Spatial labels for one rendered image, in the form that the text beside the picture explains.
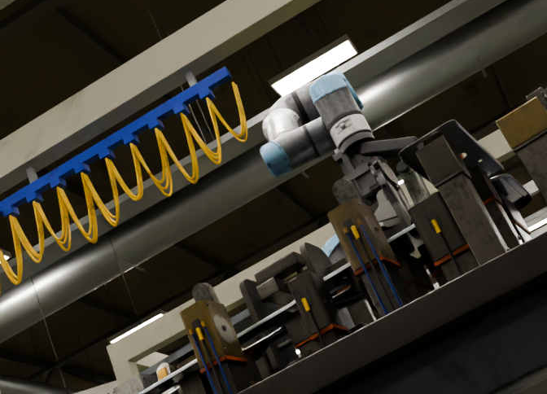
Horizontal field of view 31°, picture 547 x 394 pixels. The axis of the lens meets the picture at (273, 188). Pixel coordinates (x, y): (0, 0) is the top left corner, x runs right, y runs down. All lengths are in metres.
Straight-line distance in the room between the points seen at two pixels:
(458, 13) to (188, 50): 5.02
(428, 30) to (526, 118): 8.15
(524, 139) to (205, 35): 3.67
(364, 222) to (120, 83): 3.79
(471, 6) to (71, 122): 5.39
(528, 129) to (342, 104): 0.41
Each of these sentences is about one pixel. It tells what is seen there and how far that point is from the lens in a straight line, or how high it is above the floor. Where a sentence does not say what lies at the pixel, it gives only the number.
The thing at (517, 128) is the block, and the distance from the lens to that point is 1.69.
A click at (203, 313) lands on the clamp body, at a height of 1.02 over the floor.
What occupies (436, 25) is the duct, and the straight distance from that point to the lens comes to 9.82.
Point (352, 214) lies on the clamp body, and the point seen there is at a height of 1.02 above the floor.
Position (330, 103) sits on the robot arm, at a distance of 1.92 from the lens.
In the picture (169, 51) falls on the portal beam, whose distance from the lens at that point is 5.27.
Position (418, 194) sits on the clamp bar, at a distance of 2.06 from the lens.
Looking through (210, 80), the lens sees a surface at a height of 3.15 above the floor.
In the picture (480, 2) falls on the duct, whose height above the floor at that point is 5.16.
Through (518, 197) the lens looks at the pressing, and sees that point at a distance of 1.90.
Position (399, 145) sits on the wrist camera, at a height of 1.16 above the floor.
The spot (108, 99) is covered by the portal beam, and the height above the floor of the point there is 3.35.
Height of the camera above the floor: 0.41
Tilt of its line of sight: 25 degrees up
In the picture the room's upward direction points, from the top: 24 degrees counter-clockwise
